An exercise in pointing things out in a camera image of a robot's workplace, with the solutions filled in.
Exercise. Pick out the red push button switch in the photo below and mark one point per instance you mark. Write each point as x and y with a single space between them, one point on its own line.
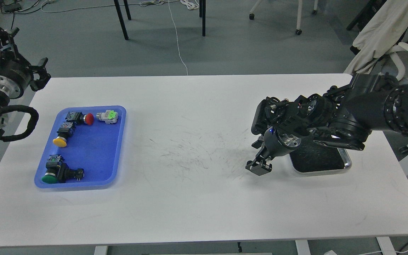
79 118

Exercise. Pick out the grey green connector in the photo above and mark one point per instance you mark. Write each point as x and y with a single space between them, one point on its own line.
108 117

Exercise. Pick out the silver metal tray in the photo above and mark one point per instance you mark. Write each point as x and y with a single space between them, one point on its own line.
312 159

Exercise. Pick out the beige cloth on chair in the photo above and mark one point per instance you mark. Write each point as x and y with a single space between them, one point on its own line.
380 34

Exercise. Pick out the yellow push button switch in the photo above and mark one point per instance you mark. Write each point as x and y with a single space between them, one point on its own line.
65 131

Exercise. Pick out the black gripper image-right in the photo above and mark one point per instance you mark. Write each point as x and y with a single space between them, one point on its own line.
271 144

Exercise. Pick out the black switch block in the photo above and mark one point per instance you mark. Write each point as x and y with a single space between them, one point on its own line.
66 173

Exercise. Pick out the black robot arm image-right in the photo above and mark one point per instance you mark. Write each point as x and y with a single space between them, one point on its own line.
343 117

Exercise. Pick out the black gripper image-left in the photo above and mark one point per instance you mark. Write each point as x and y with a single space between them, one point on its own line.
16 73

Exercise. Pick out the blue plastic tray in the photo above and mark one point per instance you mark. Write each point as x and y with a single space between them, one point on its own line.
94 148

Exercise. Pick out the green push button switch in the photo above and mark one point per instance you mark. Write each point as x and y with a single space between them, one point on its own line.
54 170

